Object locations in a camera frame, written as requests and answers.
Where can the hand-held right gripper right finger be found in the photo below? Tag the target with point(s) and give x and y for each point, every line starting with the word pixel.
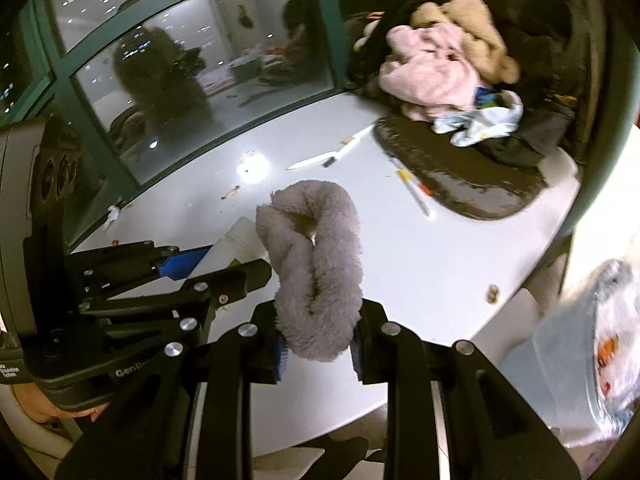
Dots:
pixel 357 357

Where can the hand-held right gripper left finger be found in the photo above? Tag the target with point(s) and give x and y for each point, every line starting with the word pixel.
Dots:
pixel 280 360

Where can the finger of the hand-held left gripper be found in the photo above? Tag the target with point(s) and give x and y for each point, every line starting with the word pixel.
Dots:
pixel 235 277
pixel 185 260

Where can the white bottle green label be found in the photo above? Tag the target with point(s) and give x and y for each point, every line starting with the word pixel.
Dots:
pixel 245 240

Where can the grey fluffy towel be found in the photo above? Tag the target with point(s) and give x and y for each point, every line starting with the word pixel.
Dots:
pixel 330 260

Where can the clear plastic bag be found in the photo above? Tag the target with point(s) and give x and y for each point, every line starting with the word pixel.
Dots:
pixel 575 340

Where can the person's left forearm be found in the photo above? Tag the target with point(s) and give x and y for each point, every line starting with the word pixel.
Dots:
pixel 45 407

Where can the small orange scrap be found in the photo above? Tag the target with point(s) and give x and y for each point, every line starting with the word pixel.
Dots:
pixel 231 192

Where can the crumpled white tissue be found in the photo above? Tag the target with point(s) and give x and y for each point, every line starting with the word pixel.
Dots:
pixel 112 215

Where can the long white pen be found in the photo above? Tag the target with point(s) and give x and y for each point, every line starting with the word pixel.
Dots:
pixel 320 157

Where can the brown scrap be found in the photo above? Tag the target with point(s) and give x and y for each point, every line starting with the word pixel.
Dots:
pixel 494 292

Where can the white pen orange label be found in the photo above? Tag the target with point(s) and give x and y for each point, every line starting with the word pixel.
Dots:
pixel 412 187

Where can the brown fluffy mat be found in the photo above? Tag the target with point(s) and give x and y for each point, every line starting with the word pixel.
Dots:
pixel 450 180

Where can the dark clothes pile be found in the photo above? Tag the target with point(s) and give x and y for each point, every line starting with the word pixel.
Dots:
pixel 515 152

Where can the white blue printed bag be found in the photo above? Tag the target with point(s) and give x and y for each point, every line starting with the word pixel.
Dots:
pixel 480 122

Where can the beige fluffy cloth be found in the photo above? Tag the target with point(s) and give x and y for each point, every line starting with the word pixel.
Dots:
pixel 475 20

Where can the teal ribbed column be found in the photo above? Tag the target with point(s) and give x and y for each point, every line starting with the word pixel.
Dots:
pixel 610 85

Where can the teal window frame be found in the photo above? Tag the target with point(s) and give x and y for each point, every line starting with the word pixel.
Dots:
pixel 325 25

